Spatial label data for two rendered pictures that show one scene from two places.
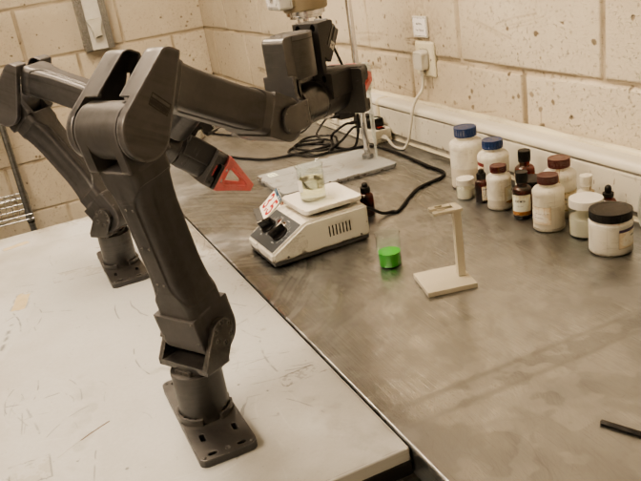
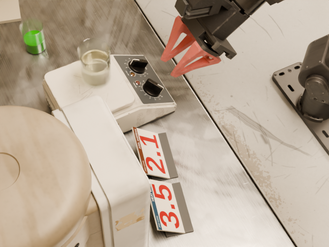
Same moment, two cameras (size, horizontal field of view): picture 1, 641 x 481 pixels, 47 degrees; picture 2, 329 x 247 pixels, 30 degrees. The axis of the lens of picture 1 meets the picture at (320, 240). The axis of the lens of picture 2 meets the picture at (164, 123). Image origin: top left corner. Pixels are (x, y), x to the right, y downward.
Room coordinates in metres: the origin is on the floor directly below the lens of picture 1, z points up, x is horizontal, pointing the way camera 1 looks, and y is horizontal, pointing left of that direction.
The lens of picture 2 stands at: (1.95, 0.02, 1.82)
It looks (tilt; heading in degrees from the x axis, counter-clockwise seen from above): 58 degrees down; 170
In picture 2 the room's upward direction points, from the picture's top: 4 degrees clockwise
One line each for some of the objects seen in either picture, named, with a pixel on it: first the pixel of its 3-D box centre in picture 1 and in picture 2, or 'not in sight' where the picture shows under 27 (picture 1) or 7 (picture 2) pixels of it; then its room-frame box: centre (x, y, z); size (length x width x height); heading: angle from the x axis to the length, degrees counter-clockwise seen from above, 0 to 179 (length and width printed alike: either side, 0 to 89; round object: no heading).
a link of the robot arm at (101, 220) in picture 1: (113, 216); (324, 74); (1.36, 0.38, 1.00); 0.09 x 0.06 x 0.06; 153
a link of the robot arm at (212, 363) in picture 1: (193, 340); not in sight; (0.81, 0.17, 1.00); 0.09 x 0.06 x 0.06; 52
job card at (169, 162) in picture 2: not in sight; (154, 152); (1.44, 0.09, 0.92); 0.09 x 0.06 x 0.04; 7
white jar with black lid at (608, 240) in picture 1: (610, 228); not in sight; (1.10, -0.47, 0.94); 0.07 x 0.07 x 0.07
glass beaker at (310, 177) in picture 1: (312, 180); (94, 64); (1.32, 0.00, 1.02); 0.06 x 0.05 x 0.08; 146
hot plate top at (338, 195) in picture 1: (320, 198); (89, 88); (1.34, -0.01, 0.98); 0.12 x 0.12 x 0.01; 22
